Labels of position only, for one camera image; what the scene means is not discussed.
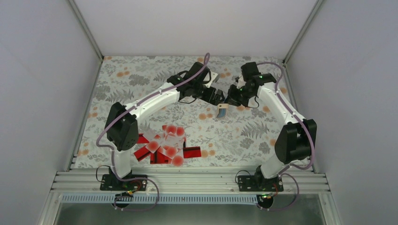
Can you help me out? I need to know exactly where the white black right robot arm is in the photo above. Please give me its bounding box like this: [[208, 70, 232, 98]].
[[226, 62, 317, 191]]

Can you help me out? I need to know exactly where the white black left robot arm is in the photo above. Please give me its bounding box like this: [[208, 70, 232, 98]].
[[97, 62, 225, 190]]

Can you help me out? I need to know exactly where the pile of red white cards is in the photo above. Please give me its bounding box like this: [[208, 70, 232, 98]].
[[133, 125, 202, 166]]

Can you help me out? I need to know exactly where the floral patterned table mat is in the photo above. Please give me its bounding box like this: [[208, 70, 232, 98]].
[[73, 56, 281, 168]]

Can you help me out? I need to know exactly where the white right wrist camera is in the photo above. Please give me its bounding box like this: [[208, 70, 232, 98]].
[[235, 75, 246, 89]]

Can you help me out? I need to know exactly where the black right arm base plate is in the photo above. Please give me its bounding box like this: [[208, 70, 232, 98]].
[[236, 175, 284, 192]]

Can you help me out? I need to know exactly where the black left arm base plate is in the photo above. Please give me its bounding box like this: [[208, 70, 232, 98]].
[[100, 174, 147, 192]]

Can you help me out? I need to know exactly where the aluminium rail frame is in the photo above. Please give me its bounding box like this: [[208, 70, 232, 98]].
[[50, 0, 330, 210]]

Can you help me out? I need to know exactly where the slotted grey cable duct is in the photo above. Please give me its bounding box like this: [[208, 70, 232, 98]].
[[61, 193, 266, 205]]

